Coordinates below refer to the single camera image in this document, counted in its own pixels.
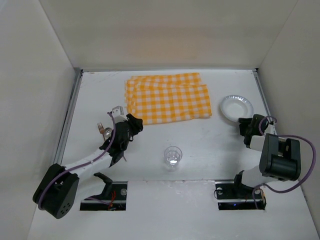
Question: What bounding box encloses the copper metal fork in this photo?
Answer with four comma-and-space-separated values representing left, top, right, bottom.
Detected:
97, 122, 106, 141

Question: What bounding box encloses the white bowl plate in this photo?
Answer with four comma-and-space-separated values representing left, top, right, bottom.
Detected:
220, 95, 254, 123

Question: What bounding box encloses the yellow white checkered cloth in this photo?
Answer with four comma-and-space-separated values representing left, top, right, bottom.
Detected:
124, 72, 212, 125

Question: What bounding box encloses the clear drinking glass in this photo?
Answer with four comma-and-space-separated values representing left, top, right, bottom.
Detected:
163, 146, 183, 172

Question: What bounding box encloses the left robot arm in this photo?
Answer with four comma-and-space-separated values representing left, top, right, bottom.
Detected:
32, 113, 143, 219

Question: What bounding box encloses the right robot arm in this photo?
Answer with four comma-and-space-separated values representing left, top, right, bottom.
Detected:
232, 114, 301, 198

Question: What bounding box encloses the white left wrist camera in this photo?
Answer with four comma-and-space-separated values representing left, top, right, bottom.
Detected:
110, 105, 127, 123

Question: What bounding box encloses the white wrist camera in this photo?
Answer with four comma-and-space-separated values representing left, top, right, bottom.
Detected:
264, 120, 277, 135
110, 105, 127, 123

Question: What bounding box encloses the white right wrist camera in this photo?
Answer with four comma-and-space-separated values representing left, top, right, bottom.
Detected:
264, 120, 277, 135

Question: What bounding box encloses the right aluminium table rail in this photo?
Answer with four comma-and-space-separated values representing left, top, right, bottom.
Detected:
252, 68, 272, 116

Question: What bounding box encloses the aluminium table rail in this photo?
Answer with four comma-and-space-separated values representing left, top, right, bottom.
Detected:
252, 68, 272, 116
51, 67, 83, 164

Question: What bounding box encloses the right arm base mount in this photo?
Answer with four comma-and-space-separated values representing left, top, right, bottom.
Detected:
213, 180, 267, 211

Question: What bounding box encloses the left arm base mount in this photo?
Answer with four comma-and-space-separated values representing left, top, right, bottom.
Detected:
79, 172, 128, 212

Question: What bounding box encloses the left aluminium table rail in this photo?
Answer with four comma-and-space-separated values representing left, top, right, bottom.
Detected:
51, 67, 83, 164

